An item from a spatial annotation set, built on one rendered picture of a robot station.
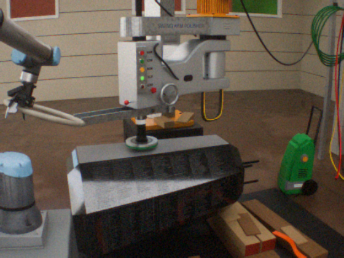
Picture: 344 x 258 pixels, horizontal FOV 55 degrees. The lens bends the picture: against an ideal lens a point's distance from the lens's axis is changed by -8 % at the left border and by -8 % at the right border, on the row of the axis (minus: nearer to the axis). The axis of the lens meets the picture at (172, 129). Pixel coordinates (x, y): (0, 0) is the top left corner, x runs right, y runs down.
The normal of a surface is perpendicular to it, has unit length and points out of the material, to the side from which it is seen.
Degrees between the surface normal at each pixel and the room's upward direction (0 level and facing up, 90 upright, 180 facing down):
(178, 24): 90
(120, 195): 45
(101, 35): 90
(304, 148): 90
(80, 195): 58
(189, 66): 90
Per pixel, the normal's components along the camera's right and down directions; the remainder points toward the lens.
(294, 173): 0.07, 0.29
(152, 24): 0.63, 0.22
